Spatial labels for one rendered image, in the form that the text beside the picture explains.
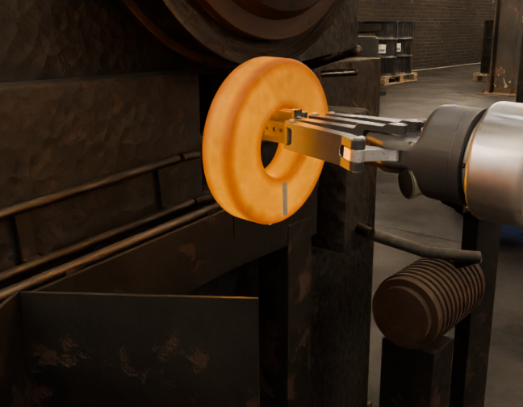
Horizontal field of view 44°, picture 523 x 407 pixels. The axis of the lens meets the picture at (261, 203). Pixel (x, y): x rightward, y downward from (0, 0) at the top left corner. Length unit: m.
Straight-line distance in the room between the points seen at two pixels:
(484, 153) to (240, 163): 0.21
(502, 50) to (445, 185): 9.27
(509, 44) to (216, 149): 9.22
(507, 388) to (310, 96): 1.38
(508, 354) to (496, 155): 1.64
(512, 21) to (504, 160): 9.26
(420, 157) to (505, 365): 1.55
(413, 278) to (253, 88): 0.61
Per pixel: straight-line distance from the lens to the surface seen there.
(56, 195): 0.77
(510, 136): 0.47
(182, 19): 0.76
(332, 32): 1.27
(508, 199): 0.47
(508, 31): 9.73
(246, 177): 0.58
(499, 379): 1.94
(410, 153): 0.50
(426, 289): 1.09
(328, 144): 0.52
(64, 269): 0.70
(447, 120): 0.50
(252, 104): 0.57
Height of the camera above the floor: 0.93
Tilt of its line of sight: 15 degrees down
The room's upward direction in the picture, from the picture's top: straight up
